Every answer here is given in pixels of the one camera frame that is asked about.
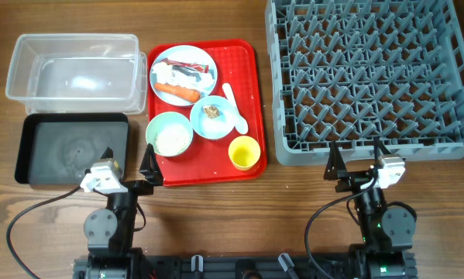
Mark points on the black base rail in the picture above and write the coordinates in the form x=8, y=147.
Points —
x=337, y=265

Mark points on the white plastic spoon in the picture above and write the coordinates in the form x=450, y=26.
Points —
x=241, y=124

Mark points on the green bowl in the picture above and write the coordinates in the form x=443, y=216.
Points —
x=162, y=120

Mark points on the red serving tray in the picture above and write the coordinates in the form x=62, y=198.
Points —
x=207, y=160

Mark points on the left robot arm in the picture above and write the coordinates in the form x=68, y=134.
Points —
x=110, y=230

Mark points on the grey dishwasher rack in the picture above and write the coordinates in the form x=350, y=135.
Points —
x=352, y=71

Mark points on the brown food scrap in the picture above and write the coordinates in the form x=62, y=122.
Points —
x=211, y=111

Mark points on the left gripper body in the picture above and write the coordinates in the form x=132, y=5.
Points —
x=139, y=187

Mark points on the yellow cup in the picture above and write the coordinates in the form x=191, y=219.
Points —
x=244, y=152

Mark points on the light blue plate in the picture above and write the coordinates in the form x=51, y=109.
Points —
x=177, y=98

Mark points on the white napkin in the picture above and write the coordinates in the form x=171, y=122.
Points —
x=179, y=76

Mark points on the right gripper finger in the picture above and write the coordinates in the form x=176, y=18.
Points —
x=378, y=150
x=335, y=168

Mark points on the red snack wrapper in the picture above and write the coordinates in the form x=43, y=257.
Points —
x=192, y=67

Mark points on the black waste tray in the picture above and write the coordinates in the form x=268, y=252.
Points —
x=56, y=148

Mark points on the white rice pile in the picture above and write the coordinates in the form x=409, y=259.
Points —
x=172, y=140

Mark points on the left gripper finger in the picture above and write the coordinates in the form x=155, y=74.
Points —
x=108, y=154
x=149, y=167

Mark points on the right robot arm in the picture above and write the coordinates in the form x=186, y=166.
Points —
x=387, y=228

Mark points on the clear plastic waste bin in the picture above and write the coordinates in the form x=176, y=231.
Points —
x=78, y=72

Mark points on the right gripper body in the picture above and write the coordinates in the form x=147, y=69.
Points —
x=354, y=180

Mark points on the light blue bowl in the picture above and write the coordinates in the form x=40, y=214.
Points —
x=213, y=128

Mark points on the orange carrot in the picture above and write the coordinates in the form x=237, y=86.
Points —
x=186, y=94

